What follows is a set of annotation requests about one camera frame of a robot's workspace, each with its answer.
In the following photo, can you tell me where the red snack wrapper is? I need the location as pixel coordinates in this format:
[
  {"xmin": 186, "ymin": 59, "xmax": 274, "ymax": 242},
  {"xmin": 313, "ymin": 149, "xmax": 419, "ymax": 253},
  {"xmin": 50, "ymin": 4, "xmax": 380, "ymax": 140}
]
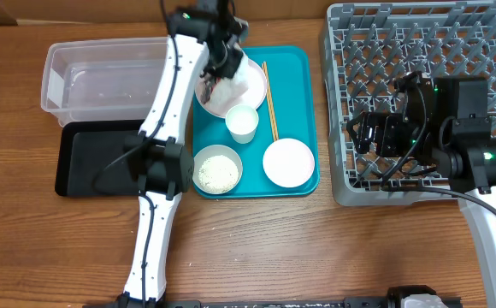
[{"xmin": 201, "ymin": 76, "xmax": 219, "ymax": 104}]

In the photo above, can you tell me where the white napkin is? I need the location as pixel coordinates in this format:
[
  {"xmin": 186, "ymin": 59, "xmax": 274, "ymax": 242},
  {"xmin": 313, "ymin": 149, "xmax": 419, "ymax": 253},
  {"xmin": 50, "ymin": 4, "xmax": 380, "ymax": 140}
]
[{"xmin": 205, "ymin": 53, "xmax": 249, "ymax": 116}]

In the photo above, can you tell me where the white paper cup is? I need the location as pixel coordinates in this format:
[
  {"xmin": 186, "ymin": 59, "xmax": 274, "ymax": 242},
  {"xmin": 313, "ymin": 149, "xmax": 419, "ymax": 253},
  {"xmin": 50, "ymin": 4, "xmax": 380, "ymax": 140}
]
[{"xmin": 225, "ymin": 104, "xmax": 259, "ymax": 144}]

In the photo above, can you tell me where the grey bowl of rice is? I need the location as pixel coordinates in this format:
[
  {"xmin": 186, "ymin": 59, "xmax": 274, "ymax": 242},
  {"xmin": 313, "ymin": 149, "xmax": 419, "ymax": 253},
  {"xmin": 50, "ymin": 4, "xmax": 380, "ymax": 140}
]
[{"xmin": 193, "ymin": 145, "xmax": 243, "ymax": 195}]

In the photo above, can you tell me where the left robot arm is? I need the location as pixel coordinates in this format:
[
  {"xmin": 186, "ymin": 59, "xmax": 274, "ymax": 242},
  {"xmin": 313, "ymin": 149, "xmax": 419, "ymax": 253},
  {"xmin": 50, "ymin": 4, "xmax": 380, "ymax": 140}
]
[{"xmin": 113, "ymin": 0, "xmax": 249, "ymax": 307}]

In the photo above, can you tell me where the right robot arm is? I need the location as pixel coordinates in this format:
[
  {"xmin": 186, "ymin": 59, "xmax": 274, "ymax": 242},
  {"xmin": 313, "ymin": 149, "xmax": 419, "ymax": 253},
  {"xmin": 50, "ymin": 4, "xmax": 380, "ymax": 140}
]
[{"xmin": 346, "ymin": 71, "xmax": 496, "ymax": 307}]

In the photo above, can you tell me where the grey dishwasher rack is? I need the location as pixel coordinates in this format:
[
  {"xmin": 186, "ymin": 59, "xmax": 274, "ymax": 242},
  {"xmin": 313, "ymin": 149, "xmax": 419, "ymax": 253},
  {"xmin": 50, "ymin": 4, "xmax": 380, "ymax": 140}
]
[{"xmin": 320, "ymin": 1, "xmax": 496, "ymax": 206}]

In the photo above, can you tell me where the clear plastic waste bin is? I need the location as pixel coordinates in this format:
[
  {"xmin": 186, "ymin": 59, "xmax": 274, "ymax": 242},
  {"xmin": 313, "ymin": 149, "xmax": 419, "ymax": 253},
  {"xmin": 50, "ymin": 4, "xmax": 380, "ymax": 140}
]
[{"xmin": 40, "ymin": 38, "xmax": 168, "ymax": 126}]

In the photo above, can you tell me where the large white plate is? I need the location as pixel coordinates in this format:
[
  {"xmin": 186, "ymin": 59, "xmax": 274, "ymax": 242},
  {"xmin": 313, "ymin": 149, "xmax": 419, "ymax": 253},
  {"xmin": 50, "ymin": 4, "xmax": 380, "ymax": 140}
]
[{"xmin": 195, "ymin": 58, "xmax": 267, "ymax": 118}]

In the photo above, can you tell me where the wooden chopstick left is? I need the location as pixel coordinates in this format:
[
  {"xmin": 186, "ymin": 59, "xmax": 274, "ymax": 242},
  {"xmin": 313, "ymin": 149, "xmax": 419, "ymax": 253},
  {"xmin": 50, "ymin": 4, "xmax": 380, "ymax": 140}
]
[{"xmin": 261, "ymin": 61, "xmax": 278, "ymax": 143}]

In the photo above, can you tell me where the small white plate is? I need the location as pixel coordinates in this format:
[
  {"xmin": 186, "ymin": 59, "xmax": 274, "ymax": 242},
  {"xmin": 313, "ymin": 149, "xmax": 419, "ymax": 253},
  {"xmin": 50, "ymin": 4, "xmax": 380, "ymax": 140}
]
[{"xmin": 263, "ymin": 138, "xmax": 316, "ymax": 188}]

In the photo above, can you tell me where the black plastic tray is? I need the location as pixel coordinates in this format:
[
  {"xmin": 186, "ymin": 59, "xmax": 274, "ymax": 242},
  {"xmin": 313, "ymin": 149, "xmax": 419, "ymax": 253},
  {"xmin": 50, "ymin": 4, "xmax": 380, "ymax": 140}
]
[{"xmin": 54, "ymin": 118, "xmax": 176, "ymax": 198}]

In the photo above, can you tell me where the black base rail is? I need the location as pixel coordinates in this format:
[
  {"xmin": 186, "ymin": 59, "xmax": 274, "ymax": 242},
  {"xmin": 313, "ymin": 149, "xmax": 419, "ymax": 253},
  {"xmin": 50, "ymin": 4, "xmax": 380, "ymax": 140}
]
[{"xmin": 80, "ymin": 285, "xmax": 463, "ymax": 308}]

